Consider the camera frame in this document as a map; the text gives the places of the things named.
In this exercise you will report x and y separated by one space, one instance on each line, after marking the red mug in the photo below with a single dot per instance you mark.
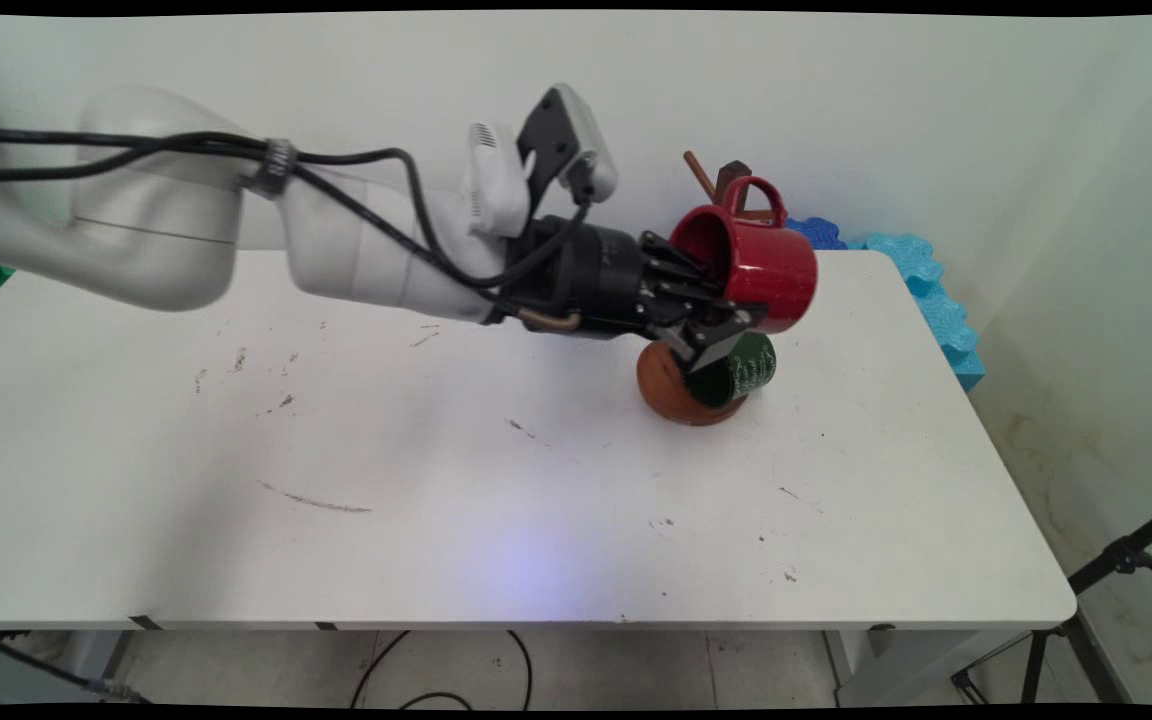
771 270

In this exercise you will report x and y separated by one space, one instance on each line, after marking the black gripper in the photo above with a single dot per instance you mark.
596 280

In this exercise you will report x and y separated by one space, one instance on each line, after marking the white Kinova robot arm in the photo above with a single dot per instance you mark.
156 220

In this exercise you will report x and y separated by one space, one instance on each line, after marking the black tripod stand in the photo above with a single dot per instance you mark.
1096 590

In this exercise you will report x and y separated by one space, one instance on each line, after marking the brown wooden mug tree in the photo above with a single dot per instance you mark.
661 385

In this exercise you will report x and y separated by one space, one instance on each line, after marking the white table leg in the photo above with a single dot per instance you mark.
896 665

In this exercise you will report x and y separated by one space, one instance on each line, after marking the cyan foam mat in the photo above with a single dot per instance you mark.
936 290

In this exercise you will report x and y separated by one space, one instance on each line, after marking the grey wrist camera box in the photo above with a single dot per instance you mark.
576 135

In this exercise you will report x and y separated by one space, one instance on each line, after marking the dark green mug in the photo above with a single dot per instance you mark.
751 365

